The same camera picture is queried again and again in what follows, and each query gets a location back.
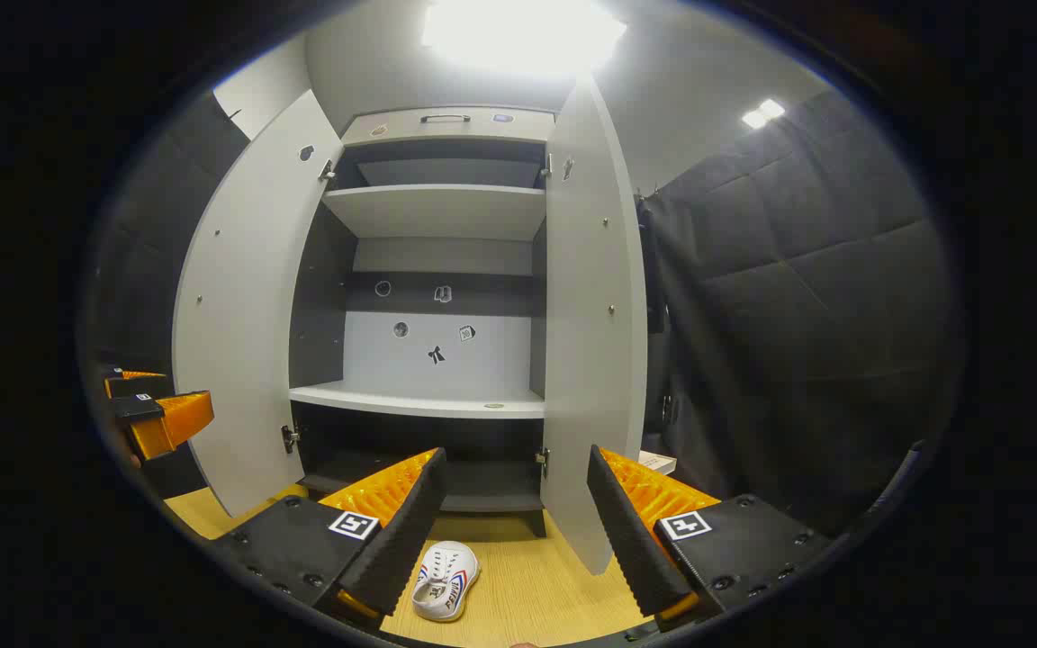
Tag large ceiling light panel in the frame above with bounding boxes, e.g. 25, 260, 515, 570
419, 0, 627, 77

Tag small ceiling light panel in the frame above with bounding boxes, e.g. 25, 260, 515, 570
742, 97, 787, 130

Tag white striped shoe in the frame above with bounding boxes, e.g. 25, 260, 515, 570
411, 540, 482, 623

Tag black backdrop cloth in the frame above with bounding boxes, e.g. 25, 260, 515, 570
82, 85, 956, 541

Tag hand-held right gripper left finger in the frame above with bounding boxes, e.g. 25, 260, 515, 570
211, 447, 449, 631

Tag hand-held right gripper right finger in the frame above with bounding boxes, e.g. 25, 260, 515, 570
586, 444, 834, 631

